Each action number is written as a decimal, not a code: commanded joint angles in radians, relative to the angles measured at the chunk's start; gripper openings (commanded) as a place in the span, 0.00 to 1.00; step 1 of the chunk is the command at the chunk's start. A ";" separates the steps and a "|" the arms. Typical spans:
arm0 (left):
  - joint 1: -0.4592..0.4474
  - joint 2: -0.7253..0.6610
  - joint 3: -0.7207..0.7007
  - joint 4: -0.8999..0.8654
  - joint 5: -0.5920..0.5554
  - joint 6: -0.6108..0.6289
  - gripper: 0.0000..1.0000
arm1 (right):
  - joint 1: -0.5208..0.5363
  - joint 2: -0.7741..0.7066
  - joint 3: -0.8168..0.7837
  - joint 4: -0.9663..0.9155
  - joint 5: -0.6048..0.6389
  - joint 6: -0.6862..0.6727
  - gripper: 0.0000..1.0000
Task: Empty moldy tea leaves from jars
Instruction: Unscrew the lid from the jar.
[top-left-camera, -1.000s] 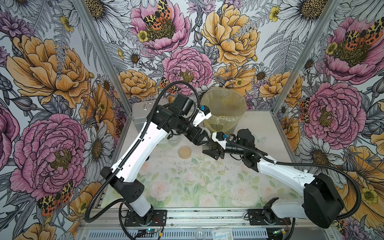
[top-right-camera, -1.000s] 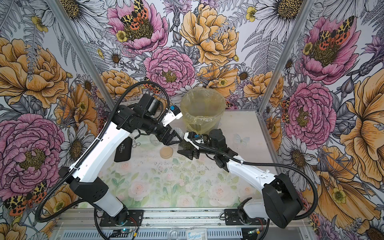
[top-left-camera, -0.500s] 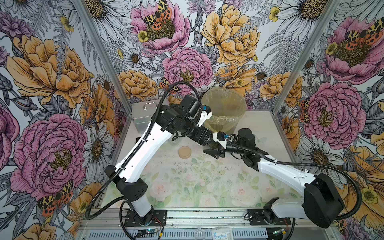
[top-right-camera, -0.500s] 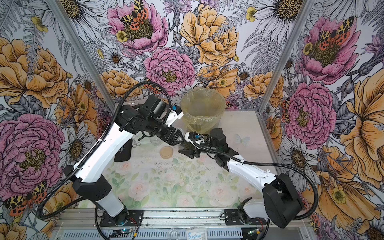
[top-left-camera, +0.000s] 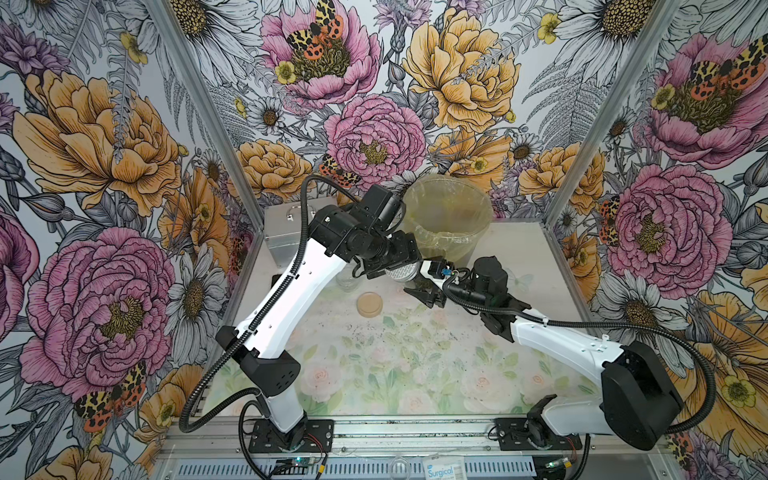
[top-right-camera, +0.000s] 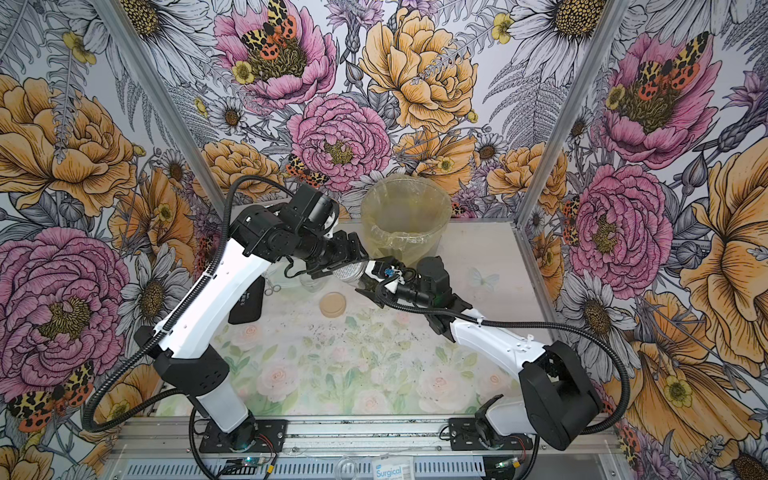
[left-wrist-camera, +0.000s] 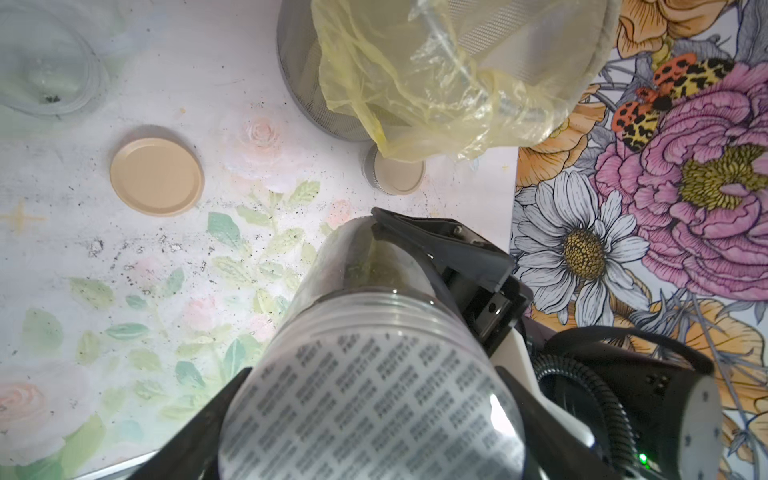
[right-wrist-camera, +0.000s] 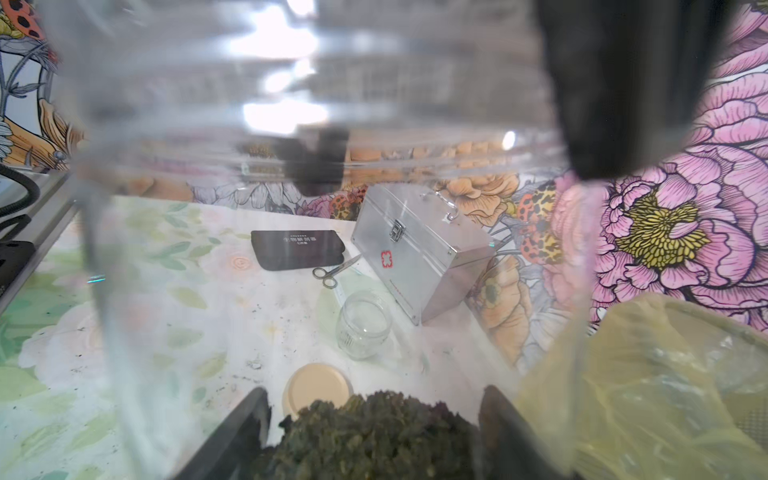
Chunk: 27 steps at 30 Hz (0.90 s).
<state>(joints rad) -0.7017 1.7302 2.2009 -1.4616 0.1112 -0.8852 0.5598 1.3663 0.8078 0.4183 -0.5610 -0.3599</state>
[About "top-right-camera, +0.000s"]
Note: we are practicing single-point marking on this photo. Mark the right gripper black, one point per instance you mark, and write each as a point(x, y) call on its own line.
point(379, 298)

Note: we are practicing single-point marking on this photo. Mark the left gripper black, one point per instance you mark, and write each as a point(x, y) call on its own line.
point(343, 254)

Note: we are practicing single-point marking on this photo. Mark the beige lid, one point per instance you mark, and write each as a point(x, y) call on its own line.
point(332, 305)

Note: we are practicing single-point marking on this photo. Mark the foil tea jar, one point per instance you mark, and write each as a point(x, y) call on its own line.
point(351, 273)

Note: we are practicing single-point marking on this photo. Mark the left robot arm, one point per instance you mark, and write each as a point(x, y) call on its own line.
point(303, 229)

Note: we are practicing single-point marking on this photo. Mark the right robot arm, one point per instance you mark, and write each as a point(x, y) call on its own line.
point(557, 402)

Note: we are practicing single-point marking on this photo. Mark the yellow bin liner bag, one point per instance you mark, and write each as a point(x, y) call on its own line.
point(405, 210)

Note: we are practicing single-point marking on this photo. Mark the clear plastic bowl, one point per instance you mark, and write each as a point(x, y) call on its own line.
point(305, 283)

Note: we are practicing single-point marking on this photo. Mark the small metal scissors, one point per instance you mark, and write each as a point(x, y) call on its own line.
point(271, 288)

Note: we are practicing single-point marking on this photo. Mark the black rectangular case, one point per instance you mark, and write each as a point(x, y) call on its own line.
point(248, 308)

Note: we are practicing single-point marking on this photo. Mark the surgical label box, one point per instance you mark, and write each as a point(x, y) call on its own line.
point(393, 468)

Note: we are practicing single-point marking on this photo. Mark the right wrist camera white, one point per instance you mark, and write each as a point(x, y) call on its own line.
point(386, 268)

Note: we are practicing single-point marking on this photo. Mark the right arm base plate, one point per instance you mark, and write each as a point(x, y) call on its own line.
point(471, 434)

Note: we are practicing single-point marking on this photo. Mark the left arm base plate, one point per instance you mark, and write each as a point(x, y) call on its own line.
point(252, 436)

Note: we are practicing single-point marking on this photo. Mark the aluminium front rail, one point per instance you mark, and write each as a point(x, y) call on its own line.
point(325, 436)

